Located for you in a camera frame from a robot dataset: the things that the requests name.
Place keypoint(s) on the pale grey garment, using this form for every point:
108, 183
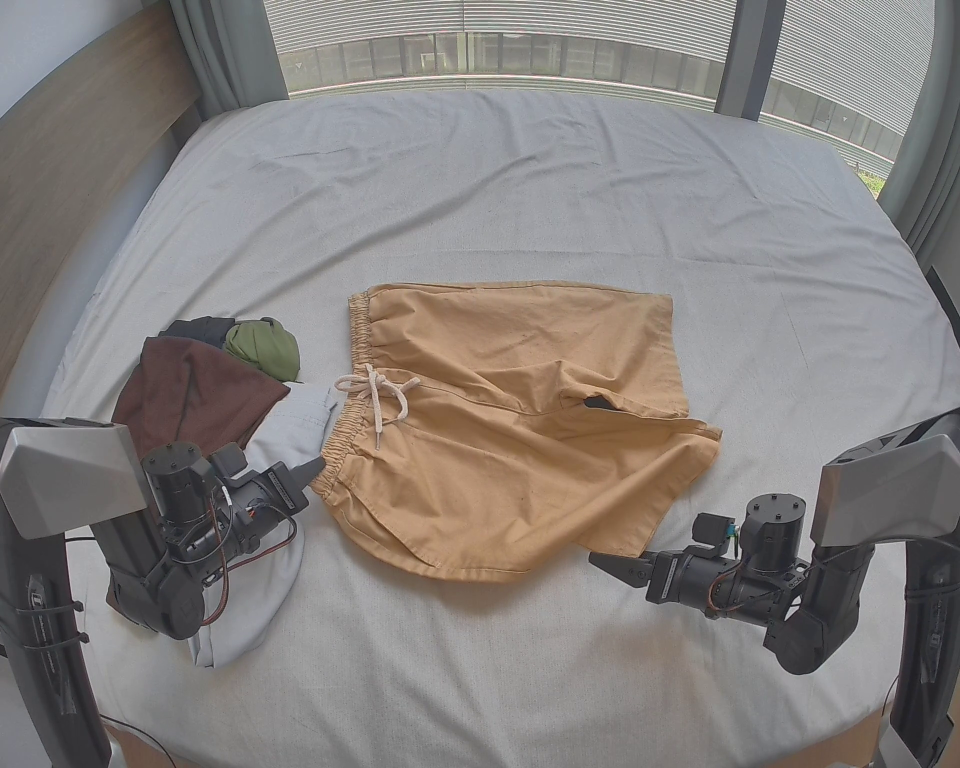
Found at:
300, 420

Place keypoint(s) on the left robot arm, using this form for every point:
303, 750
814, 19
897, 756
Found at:
67, 472

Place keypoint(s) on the grey-green curtain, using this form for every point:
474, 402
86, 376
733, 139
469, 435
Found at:
930, 150
225, 52

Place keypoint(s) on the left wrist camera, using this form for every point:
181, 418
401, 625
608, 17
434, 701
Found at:
229, 459

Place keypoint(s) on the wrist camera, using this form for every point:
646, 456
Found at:
229, 459
712, 526

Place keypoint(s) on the bed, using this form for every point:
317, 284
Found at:
525, 187

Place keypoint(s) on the window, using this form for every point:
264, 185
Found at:
525, 37

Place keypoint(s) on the black garment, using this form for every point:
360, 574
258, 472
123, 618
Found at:
195, 330

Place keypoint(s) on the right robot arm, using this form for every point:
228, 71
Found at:
877, 487

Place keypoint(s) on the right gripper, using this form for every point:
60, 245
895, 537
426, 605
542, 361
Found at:
686, 577

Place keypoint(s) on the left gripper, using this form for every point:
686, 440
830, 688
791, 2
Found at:
262, 510

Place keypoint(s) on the olive green garment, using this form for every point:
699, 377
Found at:
262, 349

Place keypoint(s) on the brown garment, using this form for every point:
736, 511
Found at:
195, 397

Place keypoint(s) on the tan shorts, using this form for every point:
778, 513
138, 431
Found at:
487, 450

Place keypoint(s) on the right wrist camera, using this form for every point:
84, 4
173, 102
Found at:
712, 526

